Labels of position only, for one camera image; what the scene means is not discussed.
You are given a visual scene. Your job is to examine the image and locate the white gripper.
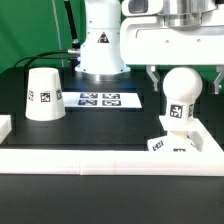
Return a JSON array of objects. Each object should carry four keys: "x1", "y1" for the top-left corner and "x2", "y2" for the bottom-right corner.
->
[{"x1": 120, "y1": 15, "x2": 224, "y2": 95}]

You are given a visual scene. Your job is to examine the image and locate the white lamp bulb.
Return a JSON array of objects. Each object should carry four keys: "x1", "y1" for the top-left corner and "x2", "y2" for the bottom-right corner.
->
[{"x1": 163, "y1": 67, "x2": 203, "y2": 133}]

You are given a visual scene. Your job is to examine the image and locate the white lamp base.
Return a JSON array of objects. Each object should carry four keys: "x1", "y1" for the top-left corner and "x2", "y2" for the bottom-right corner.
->
[{"x1": 147, "y1": 115, "x2": 199, "y2": 152}]

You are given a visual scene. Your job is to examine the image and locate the white lamp shade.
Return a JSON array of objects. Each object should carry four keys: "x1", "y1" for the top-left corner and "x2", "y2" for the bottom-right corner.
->
[{"x1": 25, "y1": 67, "x2": 65, "y2": 121}]

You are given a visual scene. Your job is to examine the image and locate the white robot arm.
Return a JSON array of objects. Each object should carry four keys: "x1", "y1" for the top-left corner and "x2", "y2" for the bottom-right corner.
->
[{"x1": 76, "y1": 0, "x2": 224, "y2": 94}]

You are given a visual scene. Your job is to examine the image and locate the white U-shaped fence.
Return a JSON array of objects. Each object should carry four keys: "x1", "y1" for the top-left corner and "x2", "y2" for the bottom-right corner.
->
[{"x1": 0, "y1": 115, "x2": 224, "y2": 176}]

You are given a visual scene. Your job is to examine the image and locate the white marker sheet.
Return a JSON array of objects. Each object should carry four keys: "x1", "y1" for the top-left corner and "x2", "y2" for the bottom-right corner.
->
[{"x1": 62, "y1": 92, "x2": 141, "y2": 108}]

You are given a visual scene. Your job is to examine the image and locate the black cable bundle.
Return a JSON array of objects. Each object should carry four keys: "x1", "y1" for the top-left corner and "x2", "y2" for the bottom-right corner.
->
[{"x1": 13, "y1": 49, "x2": 82, "y2": 68}]

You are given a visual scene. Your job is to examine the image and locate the black robot cable post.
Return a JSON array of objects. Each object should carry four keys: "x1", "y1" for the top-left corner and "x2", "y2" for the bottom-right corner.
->
[{"x1": 64, "y1": 0, "x2": 80, "y2": 48}]

